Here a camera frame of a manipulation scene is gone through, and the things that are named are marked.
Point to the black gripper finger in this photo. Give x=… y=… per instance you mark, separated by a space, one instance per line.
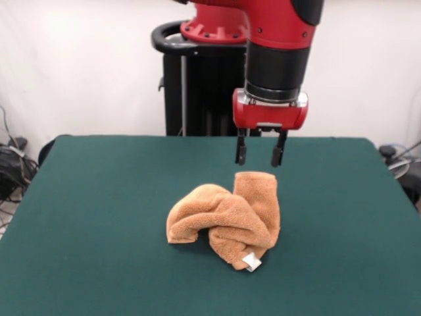
x=241 y=151
x=278 y=154

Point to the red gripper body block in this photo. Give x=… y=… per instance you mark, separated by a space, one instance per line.
x=269 y=113

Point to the tan terry towel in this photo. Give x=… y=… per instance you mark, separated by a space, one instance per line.
x=230 y=214

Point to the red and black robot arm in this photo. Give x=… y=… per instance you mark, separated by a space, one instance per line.
x=279 y=26

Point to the small black device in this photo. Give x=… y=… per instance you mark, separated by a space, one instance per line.
x=388 y=150

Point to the black bulky object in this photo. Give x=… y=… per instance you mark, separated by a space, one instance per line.
x=412 y=191

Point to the dark green table cloth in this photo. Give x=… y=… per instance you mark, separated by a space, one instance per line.
x=98 y=197

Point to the small black power brick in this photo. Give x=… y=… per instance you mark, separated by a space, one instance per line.
x=18 y=142

